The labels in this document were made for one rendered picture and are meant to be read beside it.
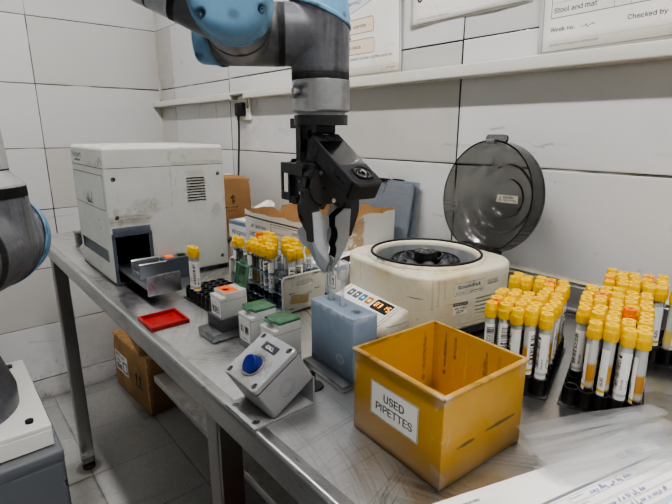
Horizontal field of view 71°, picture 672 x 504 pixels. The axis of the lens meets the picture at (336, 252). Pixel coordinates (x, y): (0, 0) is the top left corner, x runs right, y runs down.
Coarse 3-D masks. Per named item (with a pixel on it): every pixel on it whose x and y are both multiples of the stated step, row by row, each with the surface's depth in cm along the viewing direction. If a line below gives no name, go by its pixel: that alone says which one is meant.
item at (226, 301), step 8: (216, 288) 79; (224, 288) 79; (232, 288) 79; (240, 288) 79; (216, 296) 77; (224, 296) 77; (232, 296) 77; (240, 296) 78; (216, 304) 78; (224, 304) 77; (232, 304) 78; (240, 304) 79; (216, 312) 78; (224, 312) 77; (232, 312) 78
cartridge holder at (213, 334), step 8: (208, 312) 80; (208, 320) 80; (216, 320) 78; (224, 320) 77; (232, 320) 78; (200, 328) 79; (208, 328) 79; (216, 328) 78; (224, 328) 77; (232, 328) 78; (208, 336) 77; (216, 336) 76; (224, 336) 77; (232, 336) 78
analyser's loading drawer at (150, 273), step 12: (120, 264) 107; (132, 264) 98; (144, 264) 96; (156, 264) 97; (132, 276) 98; (144, 276) 96; (156, 276) 92; (168, 276) 94; (180, 276) 95; (156, 288) 92; (168, 288) 94; (180, 288) 96
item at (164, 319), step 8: (160, 312) 88; (168, 312) 89; (176, 312) 88; (144, 320) 84; (152, 320) 85; (160, 320) 85; (168, 320) 85; (176, 320) 85; (184, 320) 84; (152, 328) 80; (160, 328) 81
